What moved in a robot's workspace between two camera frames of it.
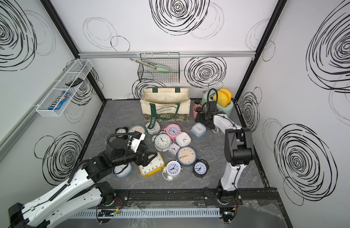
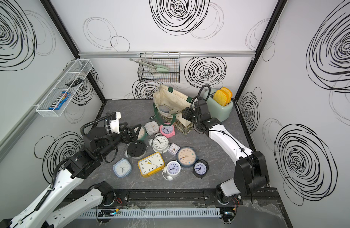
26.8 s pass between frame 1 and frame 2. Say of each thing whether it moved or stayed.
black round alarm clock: stayed
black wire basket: stayed
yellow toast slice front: stayed
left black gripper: moved
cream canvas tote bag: moved
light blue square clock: moved
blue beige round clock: stayed
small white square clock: stayed
